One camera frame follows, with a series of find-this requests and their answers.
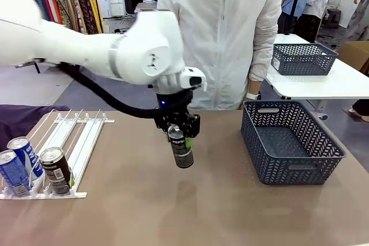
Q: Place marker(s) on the black plastic stool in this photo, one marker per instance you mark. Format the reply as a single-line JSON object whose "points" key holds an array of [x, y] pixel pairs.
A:
{"points": [[334, 17]]}

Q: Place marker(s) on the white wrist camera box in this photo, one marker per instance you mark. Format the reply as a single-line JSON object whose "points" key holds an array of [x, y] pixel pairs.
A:
{"points": [[191, 79]]}

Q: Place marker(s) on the hanging patterned brown garment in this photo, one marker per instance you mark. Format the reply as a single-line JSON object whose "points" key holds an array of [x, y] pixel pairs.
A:
{"points": [[80, 1]]}

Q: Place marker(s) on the brown cardboard box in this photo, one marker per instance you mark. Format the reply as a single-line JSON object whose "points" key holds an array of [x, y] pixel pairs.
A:
{"points": [[356, 54]]}

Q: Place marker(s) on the person in white shirt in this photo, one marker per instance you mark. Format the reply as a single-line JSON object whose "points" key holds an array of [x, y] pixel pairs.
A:
{"points": [[219, 41]]}

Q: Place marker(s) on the small white air purifier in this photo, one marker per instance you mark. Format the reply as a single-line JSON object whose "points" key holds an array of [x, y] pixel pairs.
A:
{"points": [[103, 5]]}

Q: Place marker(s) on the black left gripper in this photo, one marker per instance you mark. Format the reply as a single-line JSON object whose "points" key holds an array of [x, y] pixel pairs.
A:
{"points": [[174, 105]]}

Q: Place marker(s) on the black garment stand pole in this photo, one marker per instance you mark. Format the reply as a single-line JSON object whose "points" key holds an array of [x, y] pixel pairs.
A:
{"points": [[295, 9]]}

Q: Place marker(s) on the white side table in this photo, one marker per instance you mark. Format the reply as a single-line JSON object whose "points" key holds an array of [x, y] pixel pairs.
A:
{"points": [[331, 84]]}

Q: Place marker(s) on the hanging yellow garment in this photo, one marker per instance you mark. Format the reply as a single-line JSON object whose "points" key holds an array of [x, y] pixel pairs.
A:
{"points": [[90, 1]]}

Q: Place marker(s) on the dark purple cloth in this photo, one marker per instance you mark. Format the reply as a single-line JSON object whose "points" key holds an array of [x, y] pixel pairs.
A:
{"points": [[20, 119]]}

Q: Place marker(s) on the black Pepsi can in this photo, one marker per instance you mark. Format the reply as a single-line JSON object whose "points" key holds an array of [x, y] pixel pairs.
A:
{"points": [[182, 153]]}

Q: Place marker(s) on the large grey-blue plastic basket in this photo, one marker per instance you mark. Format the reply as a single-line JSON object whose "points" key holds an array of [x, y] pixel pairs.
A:
{"points": [[288, 168]]}

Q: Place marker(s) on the white can dispenser rack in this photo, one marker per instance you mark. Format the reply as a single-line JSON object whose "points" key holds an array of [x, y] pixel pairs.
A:
{"points": [[83, 139]]}

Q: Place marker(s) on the blue can with barcode label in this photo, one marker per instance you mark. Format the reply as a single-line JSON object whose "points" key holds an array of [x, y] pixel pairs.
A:
{"points": [[11, 174]]}

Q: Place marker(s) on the grey-blue basket with label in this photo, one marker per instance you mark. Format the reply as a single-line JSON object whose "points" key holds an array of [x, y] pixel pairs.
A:
{"points": [[302, 63]]}

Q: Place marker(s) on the black can with green mark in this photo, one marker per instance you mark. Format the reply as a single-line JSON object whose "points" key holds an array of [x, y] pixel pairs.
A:
{"points": [[55, 171]]}

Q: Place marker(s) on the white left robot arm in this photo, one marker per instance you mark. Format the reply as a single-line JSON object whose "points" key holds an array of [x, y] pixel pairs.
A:
{"points": [[72, 47]]}

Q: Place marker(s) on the bystander's shoe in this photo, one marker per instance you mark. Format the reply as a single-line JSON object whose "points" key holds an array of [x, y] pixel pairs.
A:
{"points": [[357, 112]]}

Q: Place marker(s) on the white wristband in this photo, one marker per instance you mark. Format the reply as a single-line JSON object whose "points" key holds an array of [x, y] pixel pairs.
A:
{"points": [[253, 96]]}

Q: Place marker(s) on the blue Pocari Sweat can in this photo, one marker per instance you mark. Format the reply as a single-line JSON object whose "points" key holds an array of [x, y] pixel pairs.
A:
{"points": [[27, 153]]}

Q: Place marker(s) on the person's left forearm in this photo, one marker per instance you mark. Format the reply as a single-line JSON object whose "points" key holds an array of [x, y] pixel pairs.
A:
{"points": [[254, 87]]}

